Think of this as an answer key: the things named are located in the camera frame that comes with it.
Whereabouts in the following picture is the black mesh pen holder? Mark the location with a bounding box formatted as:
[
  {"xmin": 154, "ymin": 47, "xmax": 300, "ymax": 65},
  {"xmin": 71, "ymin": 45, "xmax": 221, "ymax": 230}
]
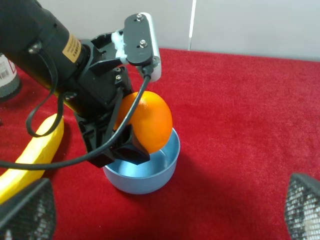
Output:
[{"xmin": 0, "ymin": 53, "xmax": 22, "ymax": 102}]

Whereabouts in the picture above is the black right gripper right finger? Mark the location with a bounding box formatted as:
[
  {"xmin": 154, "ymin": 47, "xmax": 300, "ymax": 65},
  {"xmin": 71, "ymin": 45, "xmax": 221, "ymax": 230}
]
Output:
[{"xmin": 284, "ymin": 173, "xmax": 320, "ymax": 240}]

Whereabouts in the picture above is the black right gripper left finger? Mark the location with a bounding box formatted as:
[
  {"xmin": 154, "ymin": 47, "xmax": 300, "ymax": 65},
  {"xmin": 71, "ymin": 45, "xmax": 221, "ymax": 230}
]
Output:
[{"xmin": 0, "ymin": 178, "xmax": 56, "ymax": 240}]

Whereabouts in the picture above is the blue bowl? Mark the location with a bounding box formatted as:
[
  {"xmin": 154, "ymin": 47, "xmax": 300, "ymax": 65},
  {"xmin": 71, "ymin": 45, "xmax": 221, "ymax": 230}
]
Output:
[{"xmin": 102, "ymin": 128, "xmax": 181, "ymax": 195}]

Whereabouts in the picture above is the orange fruit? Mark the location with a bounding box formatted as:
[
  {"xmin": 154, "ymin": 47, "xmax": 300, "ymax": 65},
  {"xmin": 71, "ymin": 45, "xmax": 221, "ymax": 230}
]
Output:
[{"xmin": 126, "ymin": 90, "xmax": 173, "ymax": 154}]

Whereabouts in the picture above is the yellow banana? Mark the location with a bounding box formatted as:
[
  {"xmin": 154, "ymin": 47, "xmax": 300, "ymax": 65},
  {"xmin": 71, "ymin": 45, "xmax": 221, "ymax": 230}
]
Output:
[{"xmin": 0, "ymin": 119, "xmax": 64, "ymax": 203}]

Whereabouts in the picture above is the black camera cable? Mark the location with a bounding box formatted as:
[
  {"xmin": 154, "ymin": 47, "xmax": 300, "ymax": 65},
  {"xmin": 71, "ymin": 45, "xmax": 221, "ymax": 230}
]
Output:
[{"xmin": 0, "ymin": 53, "xmax": 153, "ymax": 171}]

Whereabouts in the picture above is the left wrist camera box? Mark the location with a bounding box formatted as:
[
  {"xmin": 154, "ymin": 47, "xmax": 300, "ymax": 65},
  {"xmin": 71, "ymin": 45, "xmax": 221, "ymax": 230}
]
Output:
[{"xmin": 111, "ymin": 12, "xmax": 162, "ymax": 82}]

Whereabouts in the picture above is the red tablecloth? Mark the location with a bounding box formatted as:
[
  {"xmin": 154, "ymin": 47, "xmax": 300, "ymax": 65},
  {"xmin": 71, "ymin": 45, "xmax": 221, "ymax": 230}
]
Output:
[{"xmin": 0, "ymin": 47, "xmax": 320, "ymax": 240}]

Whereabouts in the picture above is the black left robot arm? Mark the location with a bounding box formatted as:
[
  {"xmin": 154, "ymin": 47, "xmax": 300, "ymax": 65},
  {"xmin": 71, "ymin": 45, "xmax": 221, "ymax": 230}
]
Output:
[{"xmin": 0, "ymin": 0, "xmax": 161, "ymax": 170}]

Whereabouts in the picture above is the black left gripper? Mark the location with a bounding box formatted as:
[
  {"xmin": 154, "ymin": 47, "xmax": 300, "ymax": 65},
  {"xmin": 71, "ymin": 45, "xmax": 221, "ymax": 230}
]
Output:
[{"xmin": 59, "ymin": 31, "xmax": 150, "ymax": 165}]

